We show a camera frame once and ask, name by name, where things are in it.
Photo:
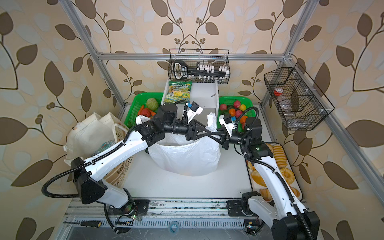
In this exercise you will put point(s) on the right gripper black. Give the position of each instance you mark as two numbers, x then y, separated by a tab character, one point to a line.
224	138

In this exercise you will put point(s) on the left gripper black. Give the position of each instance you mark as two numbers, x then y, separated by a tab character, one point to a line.
191	130

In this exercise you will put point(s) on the white plastic grocery bag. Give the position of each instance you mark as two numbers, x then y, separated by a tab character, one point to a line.
189	158

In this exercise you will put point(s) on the Fox's candy bag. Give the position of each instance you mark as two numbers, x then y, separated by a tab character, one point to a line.
104	147

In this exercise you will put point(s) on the cream floral tote bag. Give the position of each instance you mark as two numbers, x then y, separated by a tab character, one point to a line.
87	136

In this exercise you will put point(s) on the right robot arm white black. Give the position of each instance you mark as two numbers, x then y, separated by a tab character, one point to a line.
288	219

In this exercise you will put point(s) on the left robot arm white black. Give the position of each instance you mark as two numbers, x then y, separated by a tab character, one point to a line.
88	175

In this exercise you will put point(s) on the small orange persimmon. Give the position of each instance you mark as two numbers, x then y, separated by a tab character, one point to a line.
232	112

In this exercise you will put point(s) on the pink red peach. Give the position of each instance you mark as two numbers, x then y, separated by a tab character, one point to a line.
238	113

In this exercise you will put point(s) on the right green plastic basket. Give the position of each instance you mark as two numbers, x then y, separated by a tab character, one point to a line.
237	103

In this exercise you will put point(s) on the green plastic basket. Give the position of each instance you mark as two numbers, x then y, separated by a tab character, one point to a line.
139	101
237	103

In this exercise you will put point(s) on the white two-tier shelf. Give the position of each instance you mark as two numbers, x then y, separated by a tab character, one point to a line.
204	94

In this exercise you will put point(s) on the yellow green snack bag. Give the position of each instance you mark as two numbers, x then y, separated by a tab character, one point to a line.
178	91

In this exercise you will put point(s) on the green cabbage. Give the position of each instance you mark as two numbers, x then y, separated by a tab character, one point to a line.
152	104

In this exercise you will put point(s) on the red tomato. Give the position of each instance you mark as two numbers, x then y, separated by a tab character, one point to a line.
146	112

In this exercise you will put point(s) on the orange carrot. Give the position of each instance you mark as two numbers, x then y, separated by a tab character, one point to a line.
140	113

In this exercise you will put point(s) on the sliced bread loaf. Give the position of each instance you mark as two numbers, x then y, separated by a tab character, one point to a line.
280	156

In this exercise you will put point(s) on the left green plastic basket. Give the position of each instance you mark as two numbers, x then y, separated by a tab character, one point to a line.
139	101

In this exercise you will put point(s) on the black bread tray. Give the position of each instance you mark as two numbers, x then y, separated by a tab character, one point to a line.
259	185

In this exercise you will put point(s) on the plastic bottle red cap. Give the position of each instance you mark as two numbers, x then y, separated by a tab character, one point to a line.
284	102

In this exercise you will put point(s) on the yellow black screwdriver left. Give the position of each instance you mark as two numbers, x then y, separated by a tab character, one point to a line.
87	224

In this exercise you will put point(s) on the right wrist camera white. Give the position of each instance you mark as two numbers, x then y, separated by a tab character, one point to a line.
228	122

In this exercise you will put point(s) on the back black wire basket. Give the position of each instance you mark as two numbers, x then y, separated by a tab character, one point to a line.
216	57

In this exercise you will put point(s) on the black wire basket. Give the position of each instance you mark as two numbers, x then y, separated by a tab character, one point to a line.
310	105
216	57

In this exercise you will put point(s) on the right black wire basket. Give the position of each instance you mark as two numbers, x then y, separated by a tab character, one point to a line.
310	105

